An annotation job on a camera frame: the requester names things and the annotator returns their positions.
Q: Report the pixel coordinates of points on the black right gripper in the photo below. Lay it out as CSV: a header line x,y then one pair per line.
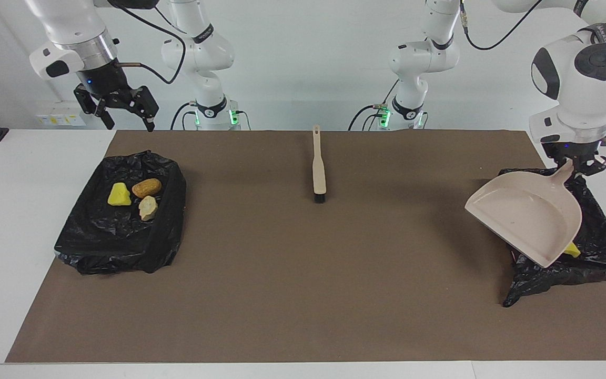
x,y
105,84

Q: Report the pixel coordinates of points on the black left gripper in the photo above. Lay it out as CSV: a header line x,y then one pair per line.
x,y
571,150

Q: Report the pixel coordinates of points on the beige plastic dustpan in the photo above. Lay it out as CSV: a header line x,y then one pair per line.
x,y
524,216

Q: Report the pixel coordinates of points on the brown bread bun toy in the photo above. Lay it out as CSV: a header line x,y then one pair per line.
x,y
147,187

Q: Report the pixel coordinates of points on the green and yellow sponge piece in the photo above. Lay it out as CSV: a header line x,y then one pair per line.
x,y
119,196

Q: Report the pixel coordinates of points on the orange striped croissant toy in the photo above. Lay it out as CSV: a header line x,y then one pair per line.
x,y
148,209

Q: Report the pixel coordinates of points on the beige hand brush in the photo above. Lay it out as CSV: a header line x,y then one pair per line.
x,y
319,173

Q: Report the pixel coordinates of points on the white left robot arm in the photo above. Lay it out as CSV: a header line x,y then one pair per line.
x,y
582,89

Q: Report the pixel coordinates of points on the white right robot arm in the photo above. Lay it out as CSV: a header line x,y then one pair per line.
x,y
198,52

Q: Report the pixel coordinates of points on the left black garbage bag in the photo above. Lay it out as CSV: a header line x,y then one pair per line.
x,y
597,247

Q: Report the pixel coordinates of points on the black garbage bag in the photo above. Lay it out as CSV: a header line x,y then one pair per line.
x,y
103,237
597,247

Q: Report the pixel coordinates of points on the right black garbage bag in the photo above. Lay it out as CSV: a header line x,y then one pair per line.
x,y
103,237

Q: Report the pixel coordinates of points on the brown paper table mat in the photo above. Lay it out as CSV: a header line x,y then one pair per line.
x,y
282,295

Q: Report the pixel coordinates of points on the white wall outlet box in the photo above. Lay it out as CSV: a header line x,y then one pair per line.
x,y
61,113

